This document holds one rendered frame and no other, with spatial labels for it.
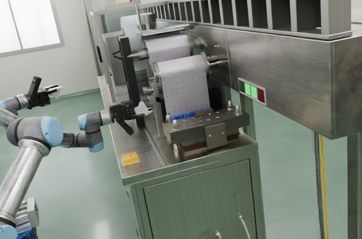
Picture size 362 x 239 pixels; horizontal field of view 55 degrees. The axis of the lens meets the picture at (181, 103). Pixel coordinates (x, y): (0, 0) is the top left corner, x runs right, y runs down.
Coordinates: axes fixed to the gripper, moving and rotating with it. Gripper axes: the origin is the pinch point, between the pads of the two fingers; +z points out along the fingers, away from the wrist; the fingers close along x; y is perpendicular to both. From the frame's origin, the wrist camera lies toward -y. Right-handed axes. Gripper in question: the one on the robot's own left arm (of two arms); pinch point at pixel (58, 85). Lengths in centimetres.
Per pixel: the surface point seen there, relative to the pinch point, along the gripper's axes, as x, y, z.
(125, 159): 60, 23, -5
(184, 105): 66, 7, 31
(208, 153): 89, 22, 20
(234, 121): 93, 10, 36
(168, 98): 61, 2, 25
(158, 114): 53, 13, 25
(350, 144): 148, -1, 24
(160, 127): 54, 21, 25
